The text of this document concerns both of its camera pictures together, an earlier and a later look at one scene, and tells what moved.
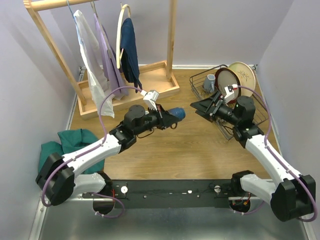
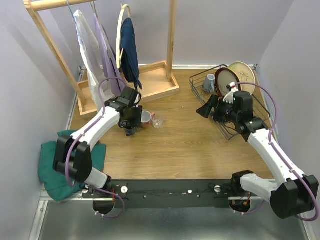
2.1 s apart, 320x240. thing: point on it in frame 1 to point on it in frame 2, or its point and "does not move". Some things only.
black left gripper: (161, 118) to (128, 124)
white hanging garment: (91, 49) does not move
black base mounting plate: (147, 194) does not move
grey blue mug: (209, 83) does not move
